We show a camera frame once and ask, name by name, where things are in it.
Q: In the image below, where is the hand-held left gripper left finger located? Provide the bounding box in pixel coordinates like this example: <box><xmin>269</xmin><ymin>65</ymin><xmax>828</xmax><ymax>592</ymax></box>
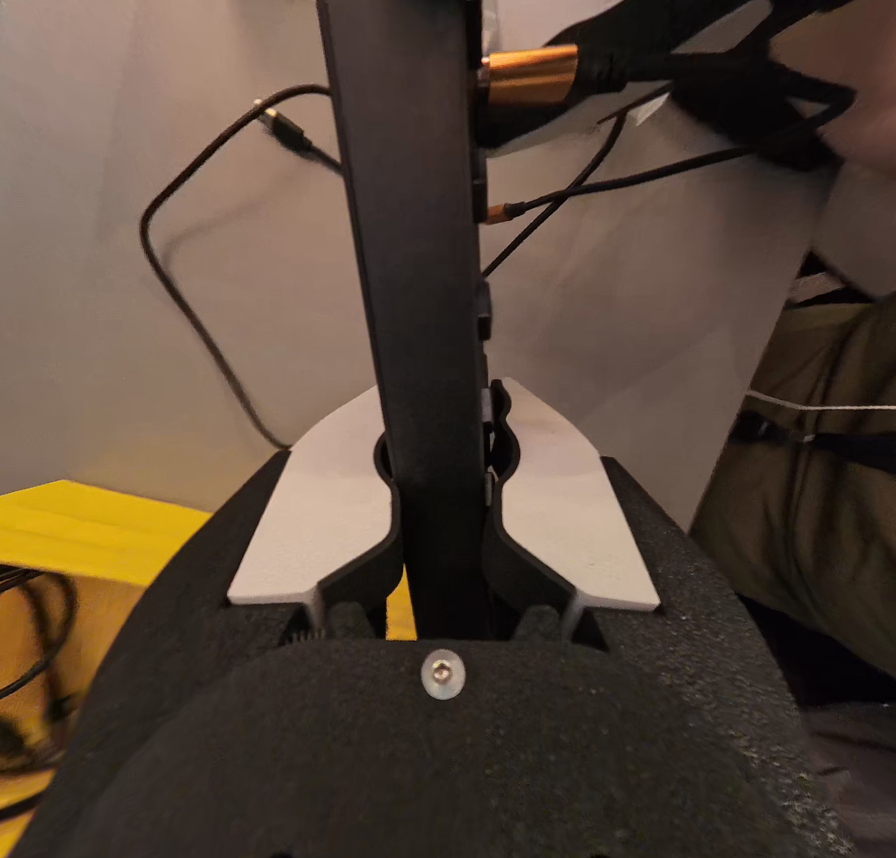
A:
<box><xmin>226</xmin><ymin>384</ymin><xmax>406</xmax><ymax>631</ymax></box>

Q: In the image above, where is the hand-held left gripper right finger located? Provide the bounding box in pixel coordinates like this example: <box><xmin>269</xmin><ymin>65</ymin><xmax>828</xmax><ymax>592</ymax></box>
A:
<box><xmin>482</xmin><ymin>377</ymin><xmax>662</xmax><ymax>640</ymax></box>

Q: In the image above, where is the yellow storage bin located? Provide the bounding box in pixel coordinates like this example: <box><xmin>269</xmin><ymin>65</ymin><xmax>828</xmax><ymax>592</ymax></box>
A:
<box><xmin>0</xmin><ymin>478</ymin><xmax>419</xmax><ymax>831</ymax></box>

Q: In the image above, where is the thin black hub cable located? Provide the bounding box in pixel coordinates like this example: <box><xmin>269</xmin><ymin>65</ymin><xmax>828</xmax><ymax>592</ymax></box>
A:
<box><xmin>482</xmin><ymin>84</ymin><xmax>673</xmax><ymax>279</ymax></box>

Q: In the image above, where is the black USB hub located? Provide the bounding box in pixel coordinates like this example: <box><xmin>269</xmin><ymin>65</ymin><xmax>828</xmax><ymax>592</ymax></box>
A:
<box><xmin>310</xmin><ymin>0</ymin><xmax>506</xmax><ymax>643</ymax></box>

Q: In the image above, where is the thick black cable copper plug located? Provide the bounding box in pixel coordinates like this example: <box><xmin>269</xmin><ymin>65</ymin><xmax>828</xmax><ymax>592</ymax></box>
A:
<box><xmin>479</xmin><ymin>4</ymin><xmax>858</xmax><ymax>171</ymax></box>

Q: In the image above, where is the person's right hand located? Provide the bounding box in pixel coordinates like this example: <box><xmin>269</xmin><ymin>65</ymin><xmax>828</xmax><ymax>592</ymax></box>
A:
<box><xmin>770</xmin><ymin>0</ymin><xmax>896</xmax><ymax>173</ymax></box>

